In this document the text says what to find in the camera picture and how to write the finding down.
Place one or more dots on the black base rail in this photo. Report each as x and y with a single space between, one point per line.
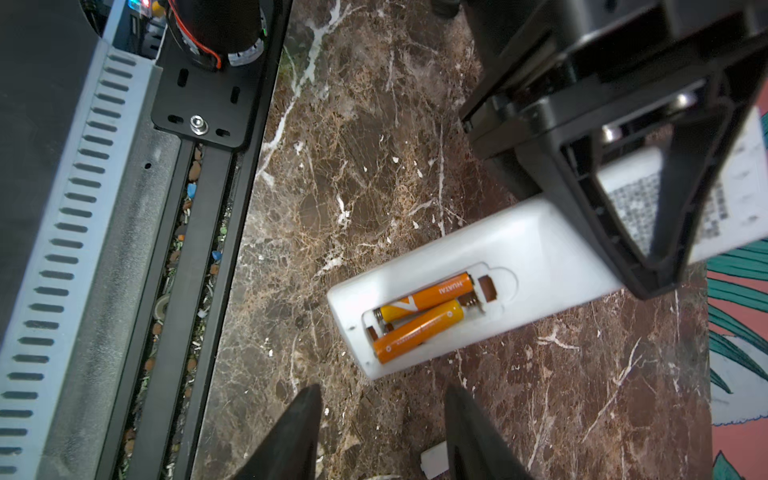
219 65

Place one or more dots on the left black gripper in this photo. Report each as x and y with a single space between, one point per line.
571 89

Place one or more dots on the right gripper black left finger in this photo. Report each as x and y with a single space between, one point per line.
289 451

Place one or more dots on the white slotted cable duct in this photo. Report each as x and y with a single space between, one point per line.
50 305

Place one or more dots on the white remote control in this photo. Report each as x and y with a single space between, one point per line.
538 263

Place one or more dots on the white battery compartment cover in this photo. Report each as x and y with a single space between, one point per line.
434 461

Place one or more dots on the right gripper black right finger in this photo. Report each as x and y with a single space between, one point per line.
475 448

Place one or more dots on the orange battery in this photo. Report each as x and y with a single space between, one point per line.
417 331
426 298

